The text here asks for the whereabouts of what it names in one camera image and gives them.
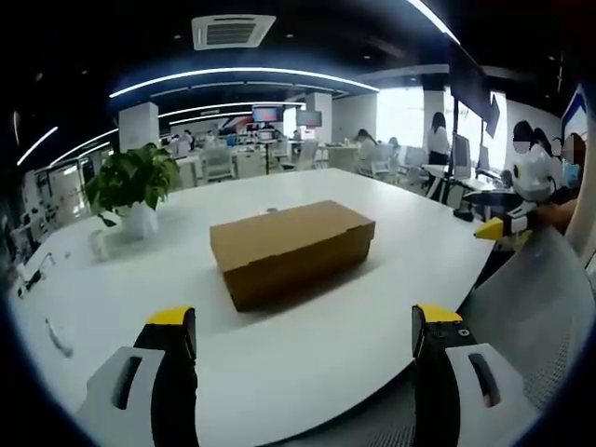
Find white cable with plug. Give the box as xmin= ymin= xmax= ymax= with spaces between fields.
xmin=17 ymin=252 xmax=58 ymax=295

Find green leafy plant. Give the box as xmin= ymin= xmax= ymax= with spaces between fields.
xmin=83 ymin=142 xmax=183 ymax=229

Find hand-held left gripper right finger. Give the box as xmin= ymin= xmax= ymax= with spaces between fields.
xmin=411 ymin=303 xmax=546 ymax=447

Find white plant pot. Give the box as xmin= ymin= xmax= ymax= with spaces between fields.
xmin=118 ymin=203 xmax=160 ymax=239

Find curved ceiling light strip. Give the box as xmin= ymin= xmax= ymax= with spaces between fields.
xmin=108 ymin=67 xmax=381 ymax=100

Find black hanging screen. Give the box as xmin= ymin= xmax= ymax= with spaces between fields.
xmin=448 ymin=44 xmax=502 ymax=139

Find ceiling air conditioner vent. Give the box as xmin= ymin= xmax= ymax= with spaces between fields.
xmin=191 ymin=13 xmax=278 ymax=52

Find white office chair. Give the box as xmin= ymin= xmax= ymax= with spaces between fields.
xmin=295 ymin=139 xmax=321 ymax=172
xmin=203 ymin=147 xmax=235 ymax=182

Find desktop computer monitor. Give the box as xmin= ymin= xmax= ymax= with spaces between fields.
xmin=452 ymin=133 xmax=472 ymax=181

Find small clear strip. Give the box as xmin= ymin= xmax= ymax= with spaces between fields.
xmin=45 ymin=318 xmax=75 ymax=359

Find brown cardboard shoe box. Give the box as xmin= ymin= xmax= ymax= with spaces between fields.
xmin=209 ymin=199 xmax=376 ymax=314

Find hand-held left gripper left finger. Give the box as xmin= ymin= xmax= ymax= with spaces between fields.
xmin=74 ymin=305 xmax=199 ymax=447

